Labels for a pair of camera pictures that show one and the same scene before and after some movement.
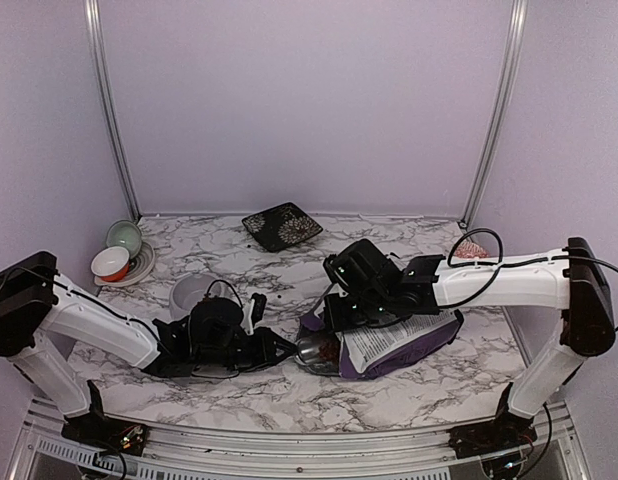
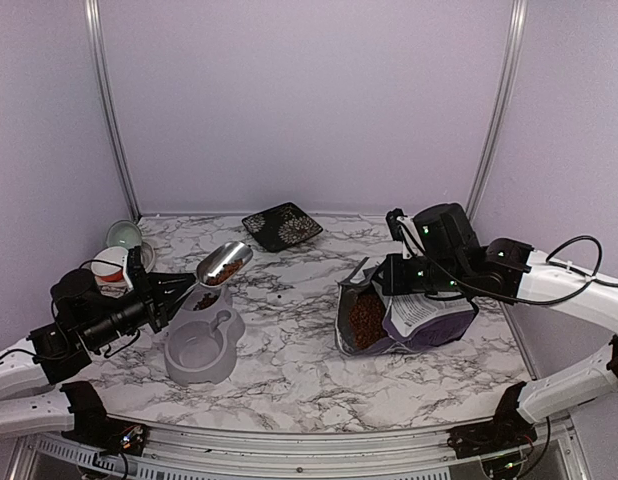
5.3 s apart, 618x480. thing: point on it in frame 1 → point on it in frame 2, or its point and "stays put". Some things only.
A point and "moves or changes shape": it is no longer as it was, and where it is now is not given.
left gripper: (268, 340) → (159, 313)
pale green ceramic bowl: (125, 234) stays put
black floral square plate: (281, 225) stays put
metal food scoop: (309, 354) → (220, 263)
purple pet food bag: (379, 348) moves or changes shape
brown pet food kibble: (329, 349) → (367, 315)
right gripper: (333, 318) → (395, 285)
